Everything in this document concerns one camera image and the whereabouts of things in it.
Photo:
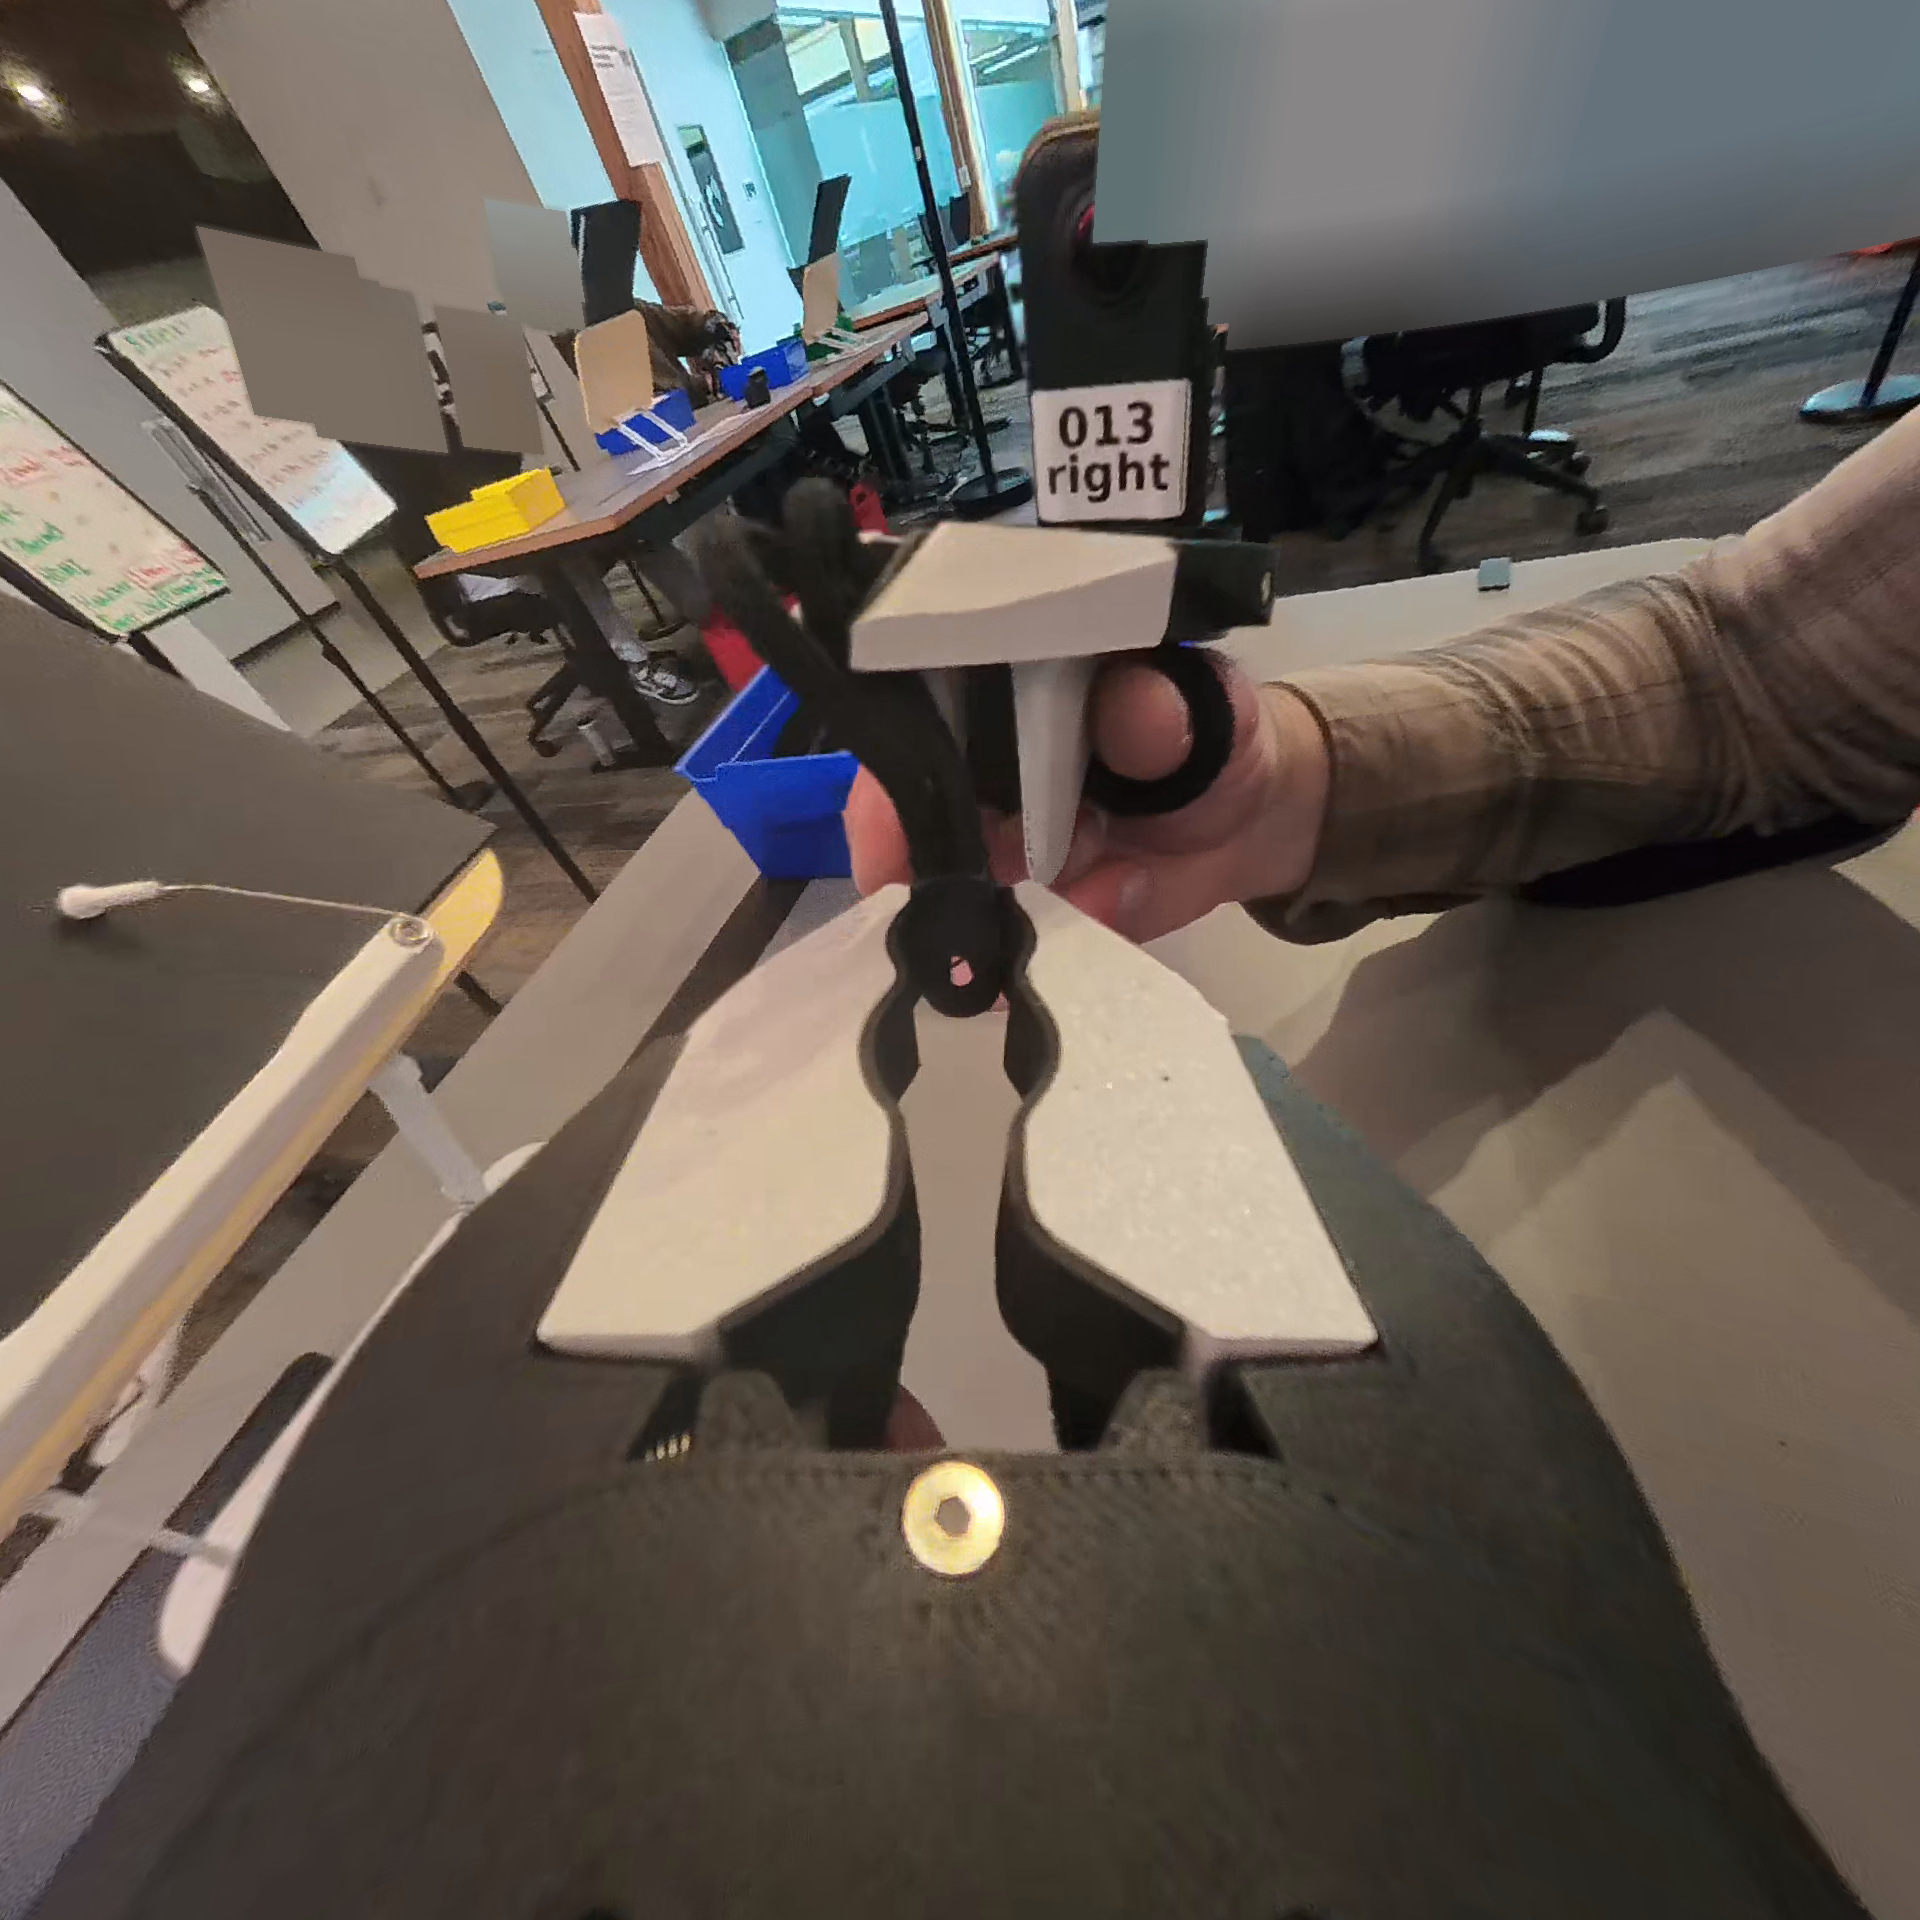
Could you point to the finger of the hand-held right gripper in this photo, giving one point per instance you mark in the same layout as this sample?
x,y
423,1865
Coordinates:
x,y
1021,595

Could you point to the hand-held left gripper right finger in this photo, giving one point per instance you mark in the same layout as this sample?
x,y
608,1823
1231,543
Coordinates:
x,y
1187,1187

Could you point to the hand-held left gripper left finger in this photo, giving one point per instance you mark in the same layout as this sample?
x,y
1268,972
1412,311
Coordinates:
x,y
737,1187

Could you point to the blue plastic bin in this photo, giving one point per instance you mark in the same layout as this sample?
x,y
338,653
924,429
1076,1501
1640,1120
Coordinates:
x,y
787,811

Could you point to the person's right forearm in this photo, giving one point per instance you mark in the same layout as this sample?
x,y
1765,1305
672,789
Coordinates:
x,y
1620,690

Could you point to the person's right hand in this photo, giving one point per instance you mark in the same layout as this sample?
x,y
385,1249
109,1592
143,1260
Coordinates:
x,y
1260,796

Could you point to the black office chair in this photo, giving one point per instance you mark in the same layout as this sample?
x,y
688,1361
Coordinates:
x,y
1470,377

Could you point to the wooden desk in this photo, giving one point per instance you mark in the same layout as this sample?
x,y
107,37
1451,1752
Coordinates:
x,y
661,480

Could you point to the yellow bin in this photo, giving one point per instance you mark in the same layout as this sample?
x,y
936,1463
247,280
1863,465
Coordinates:
x,y
497,510

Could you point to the white rounded pad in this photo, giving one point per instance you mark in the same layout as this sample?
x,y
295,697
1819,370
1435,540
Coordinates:
x,y
271,1501

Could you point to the black wood-rimmed board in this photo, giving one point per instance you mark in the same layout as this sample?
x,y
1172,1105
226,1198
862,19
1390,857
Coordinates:
x,y
150,1020

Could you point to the whiteboard with green writing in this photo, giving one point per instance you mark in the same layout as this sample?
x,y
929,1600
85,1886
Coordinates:
x,y
301,496
90,526

